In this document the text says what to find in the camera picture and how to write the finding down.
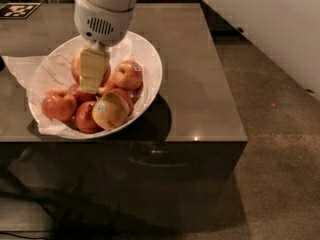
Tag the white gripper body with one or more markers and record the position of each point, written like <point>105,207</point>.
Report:
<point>100,23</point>

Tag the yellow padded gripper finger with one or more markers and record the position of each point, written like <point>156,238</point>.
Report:
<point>93,69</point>

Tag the large red yellow apple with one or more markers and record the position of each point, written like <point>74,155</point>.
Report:
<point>75,70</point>

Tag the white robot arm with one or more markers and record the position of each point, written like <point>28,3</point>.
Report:
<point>287,31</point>

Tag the small red apple back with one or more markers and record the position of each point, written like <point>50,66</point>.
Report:
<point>79,95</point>

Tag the red apple with white sticker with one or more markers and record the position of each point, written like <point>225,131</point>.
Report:
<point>128,75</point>

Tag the white bowl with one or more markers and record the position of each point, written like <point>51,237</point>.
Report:
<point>151,67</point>

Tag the red apple hidden centre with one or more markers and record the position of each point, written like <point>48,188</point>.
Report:
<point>125,96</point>

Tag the yellow apple with sticker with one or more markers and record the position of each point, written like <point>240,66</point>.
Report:
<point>111,110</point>

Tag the red apple far left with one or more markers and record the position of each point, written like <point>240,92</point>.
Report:
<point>58,104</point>

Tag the red apple bottom front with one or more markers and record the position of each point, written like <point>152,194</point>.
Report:
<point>84,120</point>

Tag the white paper liner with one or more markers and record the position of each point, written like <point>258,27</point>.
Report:
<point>50,69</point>

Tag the black white fiducial marker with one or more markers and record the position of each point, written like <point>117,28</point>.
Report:
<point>18,10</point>

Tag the grey glass table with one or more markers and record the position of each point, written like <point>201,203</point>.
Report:
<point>172,168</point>

